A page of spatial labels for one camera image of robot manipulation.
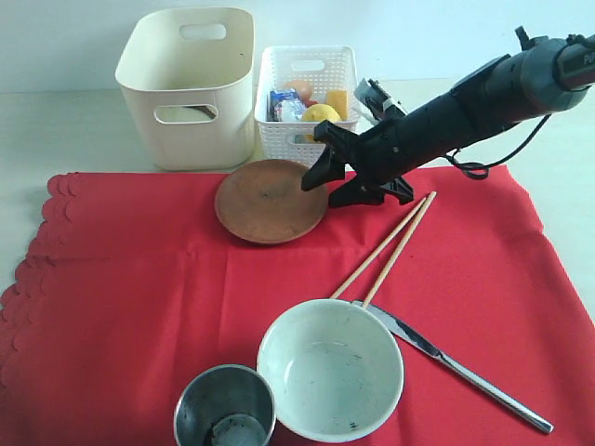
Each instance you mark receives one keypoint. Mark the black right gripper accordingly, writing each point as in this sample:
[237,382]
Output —
[372,156]

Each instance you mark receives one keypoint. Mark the yellow lemon with sticker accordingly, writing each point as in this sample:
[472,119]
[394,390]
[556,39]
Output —
[317,113]

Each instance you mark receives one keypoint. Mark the yellow cheese wedge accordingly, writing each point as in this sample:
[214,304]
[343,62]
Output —
[338,100]

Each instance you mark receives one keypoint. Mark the brown round plate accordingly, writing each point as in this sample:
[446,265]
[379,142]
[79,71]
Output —
[262,202]

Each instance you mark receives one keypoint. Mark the blue white milk carton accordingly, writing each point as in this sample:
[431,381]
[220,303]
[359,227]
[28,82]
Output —
[285,105]

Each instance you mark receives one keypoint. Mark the brown egg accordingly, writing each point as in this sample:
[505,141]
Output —
[302,87]

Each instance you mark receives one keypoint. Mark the dark wooden spoon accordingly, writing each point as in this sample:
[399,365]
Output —
[209,113]

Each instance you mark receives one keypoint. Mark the silver table knife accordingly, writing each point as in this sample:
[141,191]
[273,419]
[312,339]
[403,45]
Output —
[408,334]

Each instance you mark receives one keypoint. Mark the stainless steel cup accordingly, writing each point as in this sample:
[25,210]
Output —
[230,404]

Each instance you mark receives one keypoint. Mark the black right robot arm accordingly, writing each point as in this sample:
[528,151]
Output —
[549,75]

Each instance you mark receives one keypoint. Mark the left wooden chopstick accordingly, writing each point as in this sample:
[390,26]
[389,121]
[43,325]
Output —
[355,274]

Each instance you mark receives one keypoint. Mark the white perforated plastic basket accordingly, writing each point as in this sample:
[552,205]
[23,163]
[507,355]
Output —
[324,68]

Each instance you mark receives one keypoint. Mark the cream plastic bin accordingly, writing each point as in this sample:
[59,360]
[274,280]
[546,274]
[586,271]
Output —
[178,58]

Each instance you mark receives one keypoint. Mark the pale green bowl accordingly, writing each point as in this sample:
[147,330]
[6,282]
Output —
[335,371]

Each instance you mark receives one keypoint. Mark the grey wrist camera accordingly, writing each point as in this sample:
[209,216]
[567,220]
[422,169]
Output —
[381,105]

